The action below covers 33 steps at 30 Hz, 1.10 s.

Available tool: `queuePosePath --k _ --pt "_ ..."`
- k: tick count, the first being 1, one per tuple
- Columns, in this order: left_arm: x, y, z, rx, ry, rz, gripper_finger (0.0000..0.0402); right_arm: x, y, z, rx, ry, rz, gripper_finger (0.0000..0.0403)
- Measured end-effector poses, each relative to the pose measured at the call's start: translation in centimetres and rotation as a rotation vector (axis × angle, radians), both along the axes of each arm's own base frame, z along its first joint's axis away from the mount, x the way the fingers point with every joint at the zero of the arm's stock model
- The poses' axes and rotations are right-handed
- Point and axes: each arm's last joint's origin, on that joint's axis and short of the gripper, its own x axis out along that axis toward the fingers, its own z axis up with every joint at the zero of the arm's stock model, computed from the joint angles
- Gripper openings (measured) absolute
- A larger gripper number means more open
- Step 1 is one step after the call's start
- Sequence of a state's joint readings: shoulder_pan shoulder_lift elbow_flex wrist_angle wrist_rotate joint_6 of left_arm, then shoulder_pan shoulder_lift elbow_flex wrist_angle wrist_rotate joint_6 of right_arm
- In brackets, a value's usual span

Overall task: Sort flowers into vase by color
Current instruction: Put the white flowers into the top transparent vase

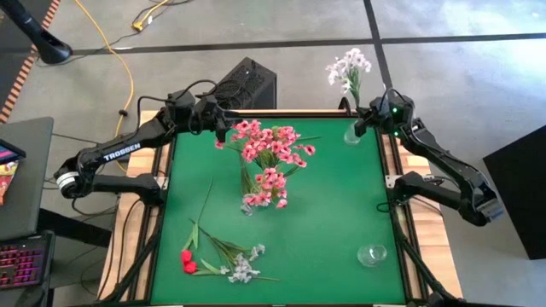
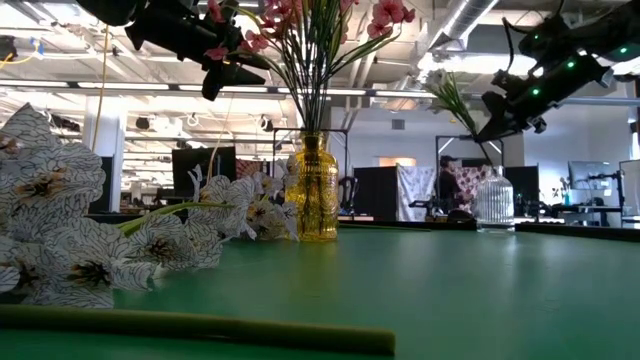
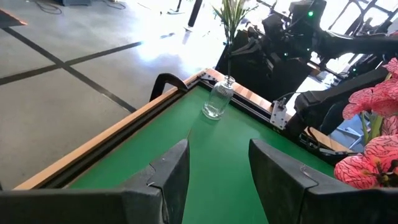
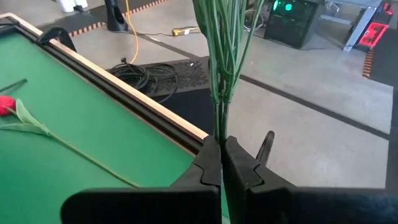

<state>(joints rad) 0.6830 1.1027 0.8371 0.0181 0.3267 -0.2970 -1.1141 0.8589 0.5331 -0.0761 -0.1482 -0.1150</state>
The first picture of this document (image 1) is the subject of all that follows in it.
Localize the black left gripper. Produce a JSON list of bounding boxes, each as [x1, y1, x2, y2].
[[194, 96, 243, 144]]

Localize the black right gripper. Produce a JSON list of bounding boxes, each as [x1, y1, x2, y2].
[[353, 96, 414, 137]]

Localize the pink artificial flower spray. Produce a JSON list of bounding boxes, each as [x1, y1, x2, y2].
[[215, 119, 278, 188], [242, 123, 317, 210]]

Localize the white artificial flower spray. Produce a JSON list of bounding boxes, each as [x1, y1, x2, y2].
[[326, 47, 372, 110], [189, 217, 268, 285]]

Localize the clear ribbed glass vase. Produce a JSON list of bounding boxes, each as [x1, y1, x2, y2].
[[343, 123, 363, 147]]

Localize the clear round glass vase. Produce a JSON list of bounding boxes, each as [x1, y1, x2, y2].
[[357, 246, 388, 269]]

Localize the black computer tower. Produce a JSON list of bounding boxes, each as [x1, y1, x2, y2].
[[191, 56, 278, 111]]

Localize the green table mat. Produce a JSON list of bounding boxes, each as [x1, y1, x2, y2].
[[151, 117, 406, 304]]

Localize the large black box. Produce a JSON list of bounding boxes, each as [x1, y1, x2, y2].
[[482, 125, 546, 260]]

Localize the black desk foot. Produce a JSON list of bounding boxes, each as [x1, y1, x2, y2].
[[38, 208, 113, 249]]

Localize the black stand foot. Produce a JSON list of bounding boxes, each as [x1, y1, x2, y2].
[[0, 0, 74, 65]]

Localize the grey desk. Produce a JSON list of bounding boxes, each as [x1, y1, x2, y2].
[[0, 117, 55, 242]]

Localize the dark tablet device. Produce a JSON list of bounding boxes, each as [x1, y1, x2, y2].
[[0, 138, 26, 165]]

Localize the black mat orange stripes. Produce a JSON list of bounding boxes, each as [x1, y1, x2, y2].
[[0, 0, 61, 125]]

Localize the colourful snack bag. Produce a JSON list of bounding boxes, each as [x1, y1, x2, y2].
[[0, 160, 20, 206]]

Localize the backlit black keyboard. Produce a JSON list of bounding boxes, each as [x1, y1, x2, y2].
[[0, 232, 55, 291]]

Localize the black curved handle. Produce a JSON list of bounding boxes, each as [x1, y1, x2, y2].
[[338, 96, 355, 117]]

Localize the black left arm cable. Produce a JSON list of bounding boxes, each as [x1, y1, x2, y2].
[[136, 78, 218, 114]]

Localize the yellow extension cable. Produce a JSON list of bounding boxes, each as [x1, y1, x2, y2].
[[74, 0, 136, 142]]

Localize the yellow cable plug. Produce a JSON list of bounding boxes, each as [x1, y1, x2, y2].
[[131, 0, 171, 33]]

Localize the black floor cable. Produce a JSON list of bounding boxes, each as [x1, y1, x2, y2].
[[50, 132, 106, 147]]

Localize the black aluminium table frame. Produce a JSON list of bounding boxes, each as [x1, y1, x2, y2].
[[97, 108, 466, 307]]

